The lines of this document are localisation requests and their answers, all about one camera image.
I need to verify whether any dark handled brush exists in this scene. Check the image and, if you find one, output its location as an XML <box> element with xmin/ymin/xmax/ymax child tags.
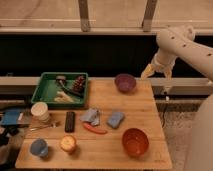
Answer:
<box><xmin>56</xmin><ymin>75</ymin><xmax>82</xmax><ymax>97</ymax></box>

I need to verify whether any purple bowl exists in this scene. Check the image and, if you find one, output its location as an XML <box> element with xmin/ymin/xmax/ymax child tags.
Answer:
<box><xmin>114</xmin><ymin>73</ymin><xmax>136</xmax><ymax>93</ymax></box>

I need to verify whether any blue cup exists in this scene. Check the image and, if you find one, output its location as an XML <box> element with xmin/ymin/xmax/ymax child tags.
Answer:
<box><xmin>30</xmin><ymin>138</ymin><xmax>48</xmax><ymax>157</ymax></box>

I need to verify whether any red chili pepper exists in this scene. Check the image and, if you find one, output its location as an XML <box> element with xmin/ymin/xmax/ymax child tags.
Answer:
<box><xmin>83</xmin><ymin>122</ymin><xmax>107</xmax><ymax>134</ymax></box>

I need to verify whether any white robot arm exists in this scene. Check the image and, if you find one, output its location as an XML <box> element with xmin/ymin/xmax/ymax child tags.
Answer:
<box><xmin>141</xmin><ymin>26</ymin><xmax>213</xmax><ymax>171</ymax></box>

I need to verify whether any black remote control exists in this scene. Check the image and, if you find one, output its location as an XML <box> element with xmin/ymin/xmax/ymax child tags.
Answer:
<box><xmin>65</xmin><ymin>111</ymin><xmax>75</xmax><ymax>133</ymax></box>

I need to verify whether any pine cone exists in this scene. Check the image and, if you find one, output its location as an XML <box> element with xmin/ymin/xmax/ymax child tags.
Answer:
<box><xmin>72</xmin><ymin>75</ymin><xmax>86</xmax><ymax>92</ymax></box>

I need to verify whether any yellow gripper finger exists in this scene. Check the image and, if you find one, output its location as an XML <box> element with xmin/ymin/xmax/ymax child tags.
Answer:
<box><xmin>141</xmin><ymin>64</ymin><xmax>154</xmax><ymax>79</ymax></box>
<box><xmin>164</xmin><ymin>69</ymin><xmax>172</xmax><ymax>81</ymax></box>

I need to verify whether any white paper cup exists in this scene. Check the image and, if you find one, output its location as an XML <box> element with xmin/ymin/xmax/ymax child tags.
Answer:
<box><xmin>31</xmin><ymin>102</ymin><xmax>50</xmax><ymax>123</ymax></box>

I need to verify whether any pale corn husk piece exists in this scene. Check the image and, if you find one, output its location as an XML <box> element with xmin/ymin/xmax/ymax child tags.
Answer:
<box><xmin>54</xmin><ymin>91</ymin><xmax>73</xmax><ymax>103</ymax></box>

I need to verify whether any crumpled blue cloth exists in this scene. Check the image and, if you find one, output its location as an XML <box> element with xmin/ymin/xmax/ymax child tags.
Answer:
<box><xmin>80</xmin><ymin>108</ymin><xmax>100</xmax><ymax>126</ymax></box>

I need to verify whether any blue box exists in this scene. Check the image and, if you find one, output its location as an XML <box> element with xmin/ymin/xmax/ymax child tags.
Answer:
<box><xmin>0</xmin><ymin>109</ymin><xmax>23</xmax><ymax>126</ymax></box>

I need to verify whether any green plastic tray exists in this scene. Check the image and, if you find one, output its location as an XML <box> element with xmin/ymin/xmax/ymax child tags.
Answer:
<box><xmin>31</xmin><ymin>72</ymin><xmax>88</xmax><ymax>109</ymax></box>

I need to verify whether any metal spoon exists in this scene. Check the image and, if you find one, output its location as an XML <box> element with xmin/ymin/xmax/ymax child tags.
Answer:
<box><xmin>30</xmin><ymin>121</ymin><xmax>60</xmax><ymax>131</ymax></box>

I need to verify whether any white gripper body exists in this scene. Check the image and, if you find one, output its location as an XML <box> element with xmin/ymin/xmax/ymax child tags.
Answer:
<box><xmin>151</xmin><ymin>54</ymin><xmax>175</xmax><ymax>73</ymax></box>

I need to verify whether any red bowl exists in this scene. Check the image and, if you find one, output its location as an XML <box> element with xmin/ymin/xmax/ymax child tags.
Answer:
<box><xmin>122</xmin><ymin>128</ymin><xmax>149</xmax><ymax>157</ymax></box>

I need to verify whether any blue sponge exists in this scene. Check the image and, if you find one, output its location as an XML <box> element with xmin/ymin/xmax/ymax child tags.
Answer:
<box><xmin>107</xmin><ymin>111</ymin><xmax>124</xmax><ymax>129</ymax></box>

